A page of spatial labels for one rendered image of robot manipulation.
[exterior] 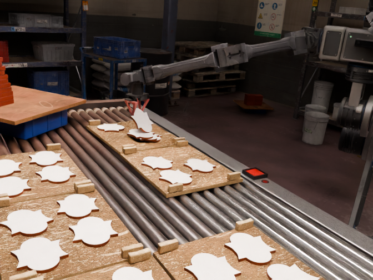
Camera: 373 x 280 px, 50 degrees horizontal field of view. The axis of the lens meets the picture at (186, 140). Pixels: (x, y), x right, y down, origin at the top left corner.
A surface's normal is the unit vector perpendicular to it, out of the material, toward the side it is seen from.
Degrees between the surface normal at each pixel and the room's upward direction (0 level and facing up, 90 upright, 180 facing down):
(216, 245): 0
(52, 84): 90
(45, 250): 0
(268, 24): 90
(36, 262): 0
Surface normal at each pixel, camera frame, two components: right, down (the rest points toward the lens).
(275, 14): -0.77, 0.15
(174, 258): 0.08, -0.94
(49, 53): 0.69, 0.39
